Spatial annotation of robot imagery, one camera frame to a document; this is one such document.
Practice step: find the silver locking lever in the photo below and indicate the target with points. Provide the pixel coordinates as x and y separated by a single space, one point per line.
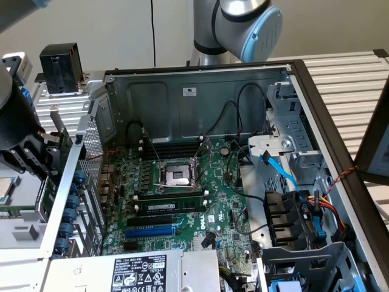
170 184
152 147

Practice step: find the grey perforated disk cage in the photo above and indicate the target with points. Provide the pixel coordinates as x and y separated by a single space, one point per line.
304 258

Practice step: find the black RAM slot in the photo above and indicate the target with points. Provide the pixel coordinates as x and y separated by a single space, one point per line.
170 155
170 196
170 147

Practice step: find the light blue disk tray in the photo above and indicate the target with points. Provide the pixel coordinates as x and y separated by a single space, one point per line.
285 287

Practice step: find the grey power supply unit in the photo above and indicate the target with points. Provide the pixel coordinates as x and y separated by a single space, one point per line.
91 270

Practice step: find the silver socket cover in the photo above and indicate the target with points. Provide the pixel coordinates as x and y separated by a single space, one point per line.
205 152

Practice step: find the blue card retention clip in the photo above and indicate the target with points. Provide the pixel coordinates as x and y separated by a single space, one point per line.
73 202
80 177
66 231
69 216
75 188
61 245

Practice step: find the black plastic fan shroud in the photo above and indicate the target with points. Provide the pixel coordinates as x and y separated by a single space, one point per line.
279 213

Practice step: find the silver chipset heatsink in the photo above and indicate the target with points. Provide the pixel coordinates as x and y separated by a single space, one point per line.
197 244

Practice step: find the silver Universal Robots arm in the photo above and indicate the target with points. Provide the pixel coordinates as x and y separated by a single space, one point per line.
237 18

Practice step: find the silver CPU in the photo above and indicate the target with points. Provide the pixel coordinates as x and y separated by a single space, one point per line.
6 190

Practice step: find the black CPU cooler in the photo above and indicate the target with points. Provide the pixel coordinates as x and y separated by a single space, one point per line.
60 67

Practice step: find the green GPU with black fan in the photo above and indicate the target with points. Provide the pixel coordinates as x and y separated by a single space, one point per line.
45 194

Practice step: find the long black expansion slot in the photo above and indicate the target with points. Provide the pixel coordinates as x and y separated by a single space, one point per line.
149 221

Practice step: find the CPU socket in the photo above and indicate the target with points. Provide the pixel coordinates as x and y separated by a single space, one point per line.
176 176

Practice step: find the grey metal disk bay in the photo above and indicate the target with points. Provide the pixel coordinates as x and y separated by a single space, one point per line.
291 127

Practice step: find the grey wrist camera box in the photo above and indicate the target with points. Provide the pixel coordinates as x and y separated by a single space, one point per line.
21 67

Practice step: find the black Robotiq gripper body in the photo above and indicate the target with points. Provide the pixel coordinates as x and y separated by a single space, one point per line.
18 127

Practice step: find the short black expansion slot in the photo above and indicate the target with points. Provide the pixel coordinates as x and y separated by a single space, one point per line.
130 246

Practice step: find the white sticker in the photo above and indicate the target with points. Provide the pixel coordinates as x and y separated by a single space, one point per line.
189 91

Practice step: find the coin cell battery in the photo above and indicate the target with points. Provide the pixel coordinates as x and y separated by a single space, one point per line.
225 150

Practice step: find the grey parts rack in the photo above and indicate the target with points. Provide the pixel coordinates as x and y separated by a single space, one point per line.
18 243

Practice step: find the dark framed panel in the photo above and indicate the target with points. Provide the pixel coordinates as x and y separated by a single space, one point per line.
369 146

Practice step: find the open grey PC case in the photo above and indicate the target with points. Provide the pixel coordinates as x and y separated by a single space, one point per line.
212 106

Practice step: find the green Dell motherboard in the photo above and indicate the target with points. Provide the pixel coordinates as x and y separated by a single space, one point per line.
218 182

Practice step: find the blue expansion slot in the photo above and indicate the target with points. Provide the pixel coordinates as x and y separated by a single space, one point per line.
149 232

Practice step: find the black table end cap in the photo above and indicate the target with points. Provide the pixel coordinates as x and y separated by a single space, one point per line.
381 54

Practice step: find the blue disk carrier bracket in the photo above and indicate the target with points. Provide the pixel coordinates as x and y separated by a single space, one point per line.
26 95

